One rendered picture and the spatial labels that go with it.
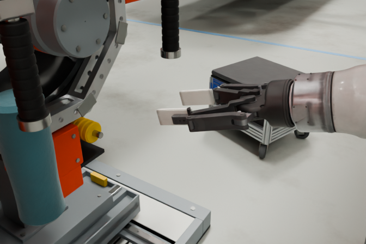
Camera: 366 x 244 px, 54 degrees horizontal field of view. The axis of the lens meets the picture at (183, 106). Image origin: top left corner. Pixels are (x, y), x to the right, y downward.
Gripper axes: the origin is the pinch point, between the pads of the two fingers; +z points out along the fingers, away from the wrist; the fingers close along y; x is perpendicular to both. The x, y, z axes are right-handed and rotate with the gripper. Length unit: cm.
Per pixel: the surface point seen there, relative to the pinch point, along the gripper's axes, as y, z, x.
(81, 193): -12, 54, 34
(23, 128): 24.7, 9.5, -8.3
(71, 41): 8.6, 12.7, -16.3
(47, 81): -7.1, 43.4, -5.3
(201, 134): -95, 56, 57
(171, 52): -9.6, 5.7, -8.1
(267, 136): -86, 17, 53
